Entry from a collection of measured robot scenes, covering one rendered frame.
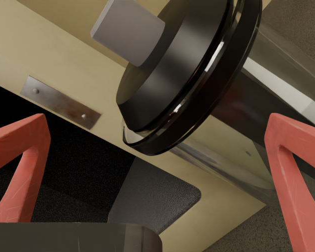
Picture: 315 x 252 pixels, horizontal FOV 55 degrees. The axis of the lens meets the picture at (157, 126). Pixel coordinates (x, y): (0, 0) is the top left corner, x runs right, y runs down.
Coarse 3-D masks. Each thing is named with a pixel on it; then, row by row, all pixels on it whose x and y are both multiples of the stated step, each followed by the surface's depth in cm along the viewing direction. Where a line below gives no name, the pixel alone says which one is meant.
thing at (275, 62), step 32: (224, 32) 12; (256, 32) 13; (256, 64) 14; (288, 64) 15; (192, 96) 12; (224, 96) 13; (256, 96) 14; (288, 96) 14; (160, 128) 13; (192, 128) 13; (224, 128) 14; (256, 128) 14; (192, 160) 17; (224, 160) 16; (256, 160) 15; (256, 192) 18
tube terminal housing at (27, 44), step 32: (0, 0) 31; (0, 32) 27; (32, 32) 30; (64, 32) 34; (0, 64) 26; (32, 64) 27; (64, 64) 30; (96, 64) 34; (96, 96) 29; (96, 128) 29; (160, 160) 32; (224, 192) 35; (192, 224) 38; (224, 224) 38
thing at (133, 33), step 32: (128, 0) 15; (192, 0) 14; (224, 0) 14; (96, 32) 15; (128, 32) 15; (160, 32) 15; (192, 32) 13; (128, 64) 19; (160, 64) 13; (192, 64) 13; (128, 96) 15; (160, 96) 14; (128, 128) 17
